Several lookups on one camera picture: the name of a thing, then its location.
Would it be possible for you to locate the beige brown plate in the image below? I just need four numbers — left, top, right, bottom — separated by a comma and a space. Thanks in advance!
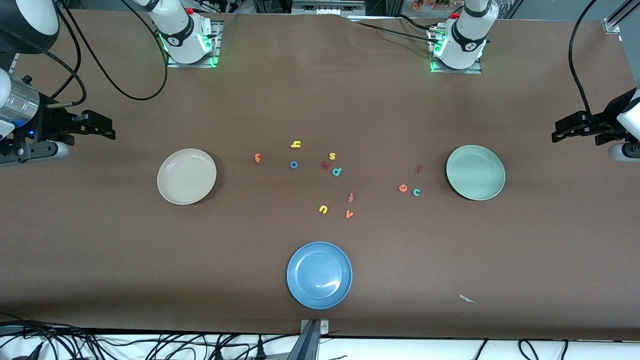
156, 148, 218, 206

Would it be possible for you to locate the green plate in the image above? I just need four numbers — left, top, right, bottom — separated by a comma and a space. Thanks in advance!
445, 144, 506, 201

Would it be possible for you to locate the brown paper table cover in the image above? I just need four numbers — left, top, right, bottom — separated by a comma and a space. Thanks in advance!
0, 9, 640, 342

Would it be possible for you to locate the colourful background item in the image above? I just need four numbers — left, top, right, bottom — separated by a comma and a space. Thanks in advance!
411, 0, 453, 12

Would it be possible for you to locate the grey background device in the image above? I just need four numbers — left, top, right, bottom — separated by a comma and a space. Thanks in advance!
291, 0, 366, 17

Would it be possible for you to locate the blue plate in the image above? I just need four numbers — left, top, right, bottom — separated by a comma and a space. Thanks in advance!
286, 241, 354, 310

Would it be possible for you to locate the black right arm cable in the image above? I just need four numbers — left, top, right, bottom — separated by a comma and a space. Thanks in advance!
42, 0, 169, 109

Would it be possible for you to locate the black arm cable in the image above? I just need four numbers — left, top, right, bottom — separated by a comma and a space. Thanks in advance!
42, 0, 169, 109
569, 0, 601, 120

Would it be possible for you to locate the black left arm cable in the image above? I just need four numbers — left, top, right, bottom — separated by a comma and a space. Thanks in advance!
569, 0, 601, 120

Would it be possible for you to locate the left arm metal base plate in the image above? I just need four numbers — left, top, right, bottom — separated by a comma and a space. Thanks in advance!
429, 25, 484, 75

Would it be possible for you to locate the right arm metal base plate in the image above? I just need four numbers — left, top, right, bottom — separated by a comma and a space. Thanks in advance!
166, 21, 222, 69

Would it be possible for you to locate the black base cable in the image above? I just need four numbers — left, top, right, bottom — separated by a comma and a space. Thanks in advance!
350, 20, 441, 46

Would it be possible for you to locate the tangled black cable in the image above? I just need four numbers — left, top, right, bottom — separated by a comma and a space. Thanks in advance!
0, 312, 106, 360

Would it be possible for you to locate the looped black cable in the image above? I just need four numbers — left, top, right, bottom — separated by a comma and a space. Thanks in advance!
517, 339, 571, 360

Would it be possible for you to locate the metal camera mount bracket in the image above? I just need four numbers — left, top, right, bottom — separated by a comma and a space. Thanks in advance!
286, 318, 331, 360

